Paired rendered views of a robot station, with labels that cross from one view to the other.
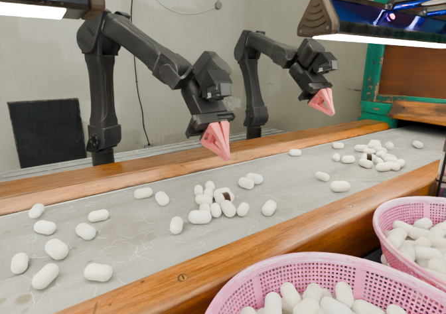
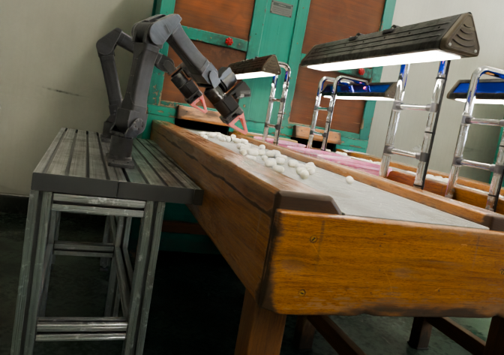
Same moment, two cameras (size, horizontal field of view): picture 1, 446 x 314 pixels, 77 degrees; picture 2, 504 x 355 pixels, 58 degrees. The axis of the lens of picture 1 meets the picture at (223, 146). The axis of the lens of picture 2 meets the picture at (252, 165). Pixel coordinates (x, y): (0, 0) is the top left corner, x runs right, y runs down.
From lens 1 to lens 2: 155 cm
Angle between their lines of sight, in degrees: 75
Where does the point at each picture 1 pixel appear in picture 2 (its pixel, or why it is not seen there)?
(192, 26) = not seen: outside the picture
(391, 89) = (170, 97)
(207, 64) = (230, 75)
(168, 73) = (214, 76)
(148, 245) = not seen: hidden behind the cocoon
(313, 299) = not seen: hidden behind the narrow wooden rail
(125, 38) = (184, 43)
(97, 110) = (143, 96)
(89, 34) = (165, 31)
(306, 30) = (268, 70)
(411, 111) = (192, 114)
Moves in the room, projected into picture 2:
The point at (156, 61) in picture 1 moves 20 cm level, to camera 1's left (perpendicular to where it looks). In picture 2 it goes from (207, 67) to (181, 56)
